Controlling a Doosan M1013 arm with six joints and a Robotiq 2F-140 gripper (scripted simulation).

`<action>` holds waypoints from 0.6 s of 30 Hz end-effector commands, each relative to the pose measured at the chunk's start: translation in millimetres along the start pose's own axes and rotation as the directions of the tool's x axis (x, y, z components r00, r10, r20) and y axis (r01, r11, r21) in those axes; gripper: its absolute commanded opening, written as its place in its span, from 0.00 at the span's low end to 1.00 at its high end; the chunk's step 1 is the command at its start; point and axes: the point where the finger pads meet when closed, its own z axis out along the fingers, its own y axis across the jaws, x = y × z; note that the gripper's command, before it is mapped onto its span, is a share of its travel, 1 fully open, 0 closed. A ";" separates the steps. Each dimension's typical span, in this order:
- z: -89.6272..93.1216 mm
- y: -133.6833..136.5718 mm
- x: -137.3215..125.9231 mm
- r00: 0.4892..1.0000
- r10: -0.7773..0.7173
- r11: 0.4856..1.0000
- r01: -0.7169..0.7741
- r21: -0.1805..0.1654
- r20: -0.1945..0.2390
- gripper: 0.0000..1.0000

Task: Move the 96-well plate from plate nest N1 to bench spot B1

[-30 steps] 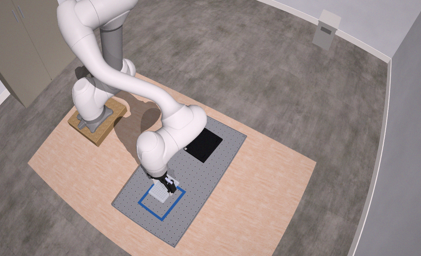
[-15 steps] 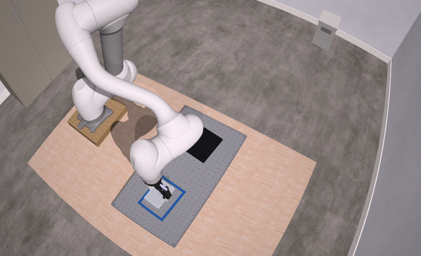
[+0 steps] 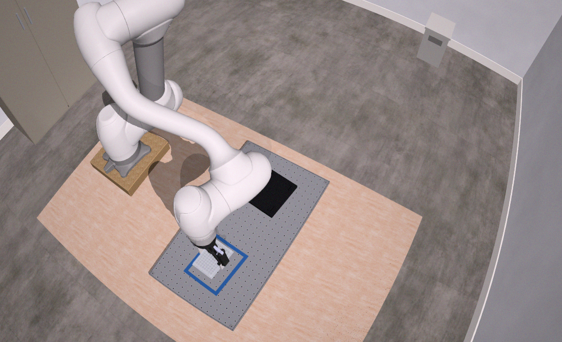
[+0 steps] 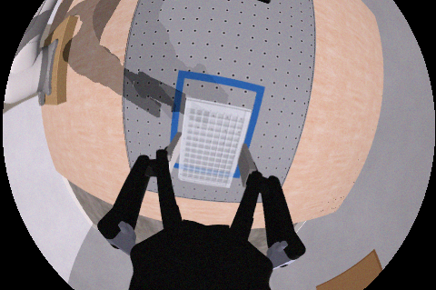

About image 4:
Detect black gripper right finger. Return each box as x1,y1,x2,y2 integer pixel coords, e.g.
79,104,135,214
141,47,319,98
217,144,306,269

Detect blue rectangular tape outline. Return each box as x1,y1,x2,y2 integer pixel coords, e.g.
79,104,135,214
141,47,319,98
170,70,265,148

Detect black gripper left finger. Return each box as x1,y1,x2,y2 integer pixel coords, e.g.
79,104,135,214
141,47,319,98
97,132,193,264

